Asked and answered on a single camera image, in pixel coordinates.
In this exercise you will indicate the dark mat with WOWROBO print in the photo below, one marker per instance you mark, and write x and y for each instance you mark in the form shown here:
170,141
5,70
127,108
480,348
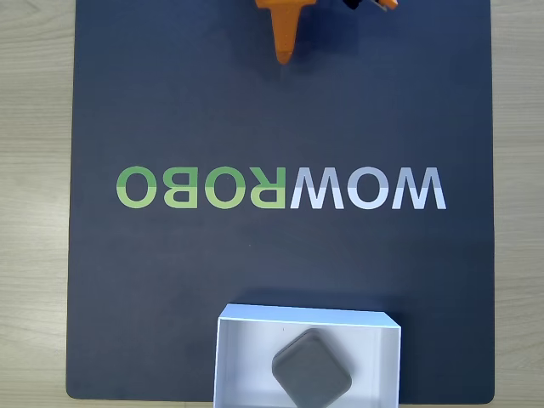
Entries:
170,263

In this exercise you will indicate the white cardboard box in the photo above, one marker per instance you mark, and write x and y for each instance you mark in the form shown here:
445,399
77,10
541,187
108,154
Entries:
238,361

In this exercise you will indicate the grey square USB charger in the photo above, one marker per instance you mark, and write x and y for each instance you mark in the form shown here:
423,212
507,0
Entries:
312,367

